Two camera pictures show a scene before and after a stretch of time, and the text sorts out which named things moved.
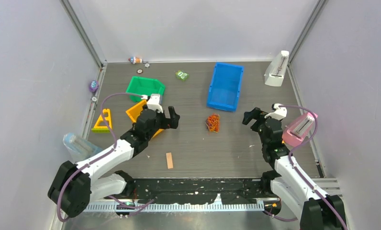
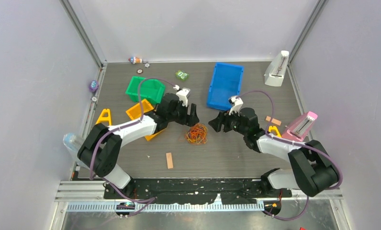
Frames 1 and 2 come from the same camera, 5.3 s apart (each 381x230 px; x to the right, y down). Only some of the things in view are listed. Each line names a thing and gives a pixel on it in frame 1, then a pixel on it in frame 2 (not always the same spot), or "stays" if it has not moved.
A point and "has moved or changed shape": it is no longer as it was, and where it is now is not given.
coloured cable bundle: x=212 y=122 has moved or changed shape
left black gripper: x=167 y=123 to x=190 y=120
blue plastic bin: x=225 y=86 stays
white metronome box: x=275 y=71 stays
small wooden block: x=169 y=160 stays
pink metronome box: x=300 y=131 stays
